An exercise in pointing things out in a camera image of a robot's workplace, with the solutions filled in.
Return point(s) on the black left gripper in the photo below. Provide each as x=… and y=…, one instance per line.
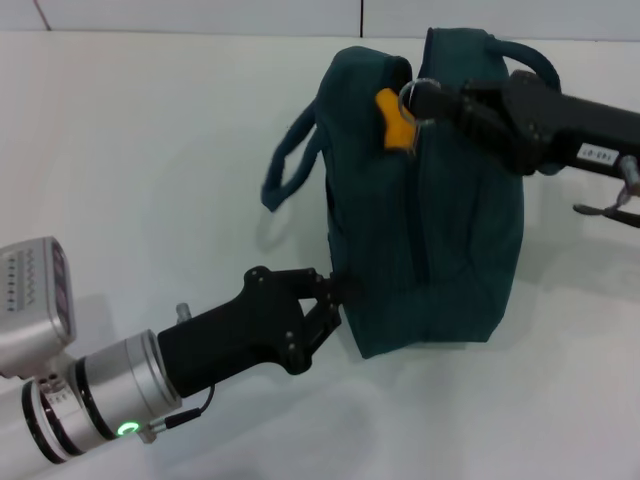
x=250, y=330

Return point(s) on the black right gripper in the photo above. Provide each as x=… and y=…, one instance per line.
x=555, y=125

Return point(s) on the yellow banana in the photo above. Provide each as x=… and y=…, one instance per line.
x=395, y=122

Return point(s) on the dark teal insulated lunch bag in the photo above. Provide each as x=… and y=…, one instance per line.
x=440, y=225

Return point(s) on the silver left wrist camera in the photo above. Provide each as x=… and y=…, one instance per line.
x=35, y=300

